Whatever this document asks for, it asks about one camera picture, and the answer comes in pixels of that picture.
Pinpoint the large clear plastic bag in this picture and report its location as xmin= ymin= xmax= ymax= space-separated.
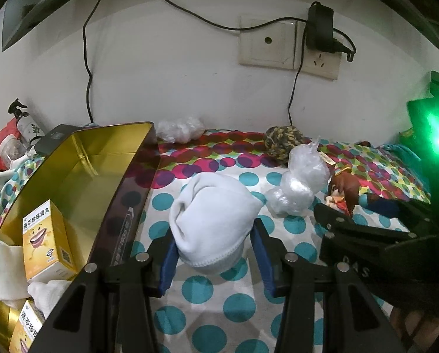
xmin=265 ymin=138 xmax=330 ymax=216

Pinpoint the small clear plastic bag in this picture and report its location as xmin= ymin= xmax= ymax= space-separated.
xmin=157 ymin=117 xmax=205 ymax=144

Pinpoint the camouflage rope ball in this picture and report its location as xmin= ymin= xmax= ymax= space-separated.
xmin=263 ymin=125 xmax=310 ymax=165

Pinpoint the black power adapter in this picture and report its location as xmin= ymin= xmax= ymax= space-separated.
xmin=306 ymin=2 xmax=334 ymax=53

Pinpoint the yellow medicine box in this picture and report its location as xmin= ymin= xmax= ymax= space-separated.
xmin=22 ymin=200 xmax=77 ymax=284
xmin=9 ymin=300 xmax=45 ymax=353

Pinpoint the beige wall socket panel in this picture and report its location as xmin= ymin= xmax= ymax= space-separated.
xmin=239 ymin=19 xmax=342 ymax=81

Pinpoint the white spray bottle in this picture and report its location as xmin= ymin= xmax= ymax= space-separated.
xmin=8 ymin=99 xmax=45 ymax=146

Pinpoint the black adapter cable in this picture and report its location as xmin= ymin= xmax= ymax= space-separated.
xmin=286 ymin=25 xmax=309 ymax=128

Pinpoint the gold lined gift box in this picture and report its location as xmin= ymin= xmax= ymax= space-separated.
xmin=0 ymin=122 xmax=160 ymax=352

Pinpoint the red plastic bag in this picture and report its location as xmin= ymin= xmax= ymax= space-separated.
xmin=0 ymin=119 xmax=26 ymax=171

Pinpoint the thin black socket cable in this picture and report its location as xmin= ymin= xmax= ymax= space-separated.
xmin=148 ymin=0 xmax=311 ymax=32

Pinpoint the blue towel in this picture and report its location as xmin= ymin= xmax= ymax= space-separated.
xmin=381 ymin=144 xmax=422 ymax=166

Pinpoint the black television cable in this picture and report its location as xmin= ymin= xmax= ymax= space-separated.
xmin=81 ymin=0 xmax=115 ymax=126

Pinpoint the white cloth in box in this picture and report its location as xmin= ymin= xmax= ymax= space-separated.
xmin=0 ymin=241 xmax=71 ymax=319

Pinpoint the white sock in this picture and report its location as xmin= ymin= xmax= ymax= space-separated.
xmin=168 ymin=172 xmax=263 ymax=275

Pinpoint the brown haired doll figure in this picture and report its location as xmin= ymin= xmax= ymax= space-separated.
xmin=325 ymin=166 xmax=381 ymax=217

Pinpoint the black flat device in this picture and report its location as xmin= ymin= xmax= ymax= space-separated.
xmin=35 ymin=124 xmax=83 ymax=157

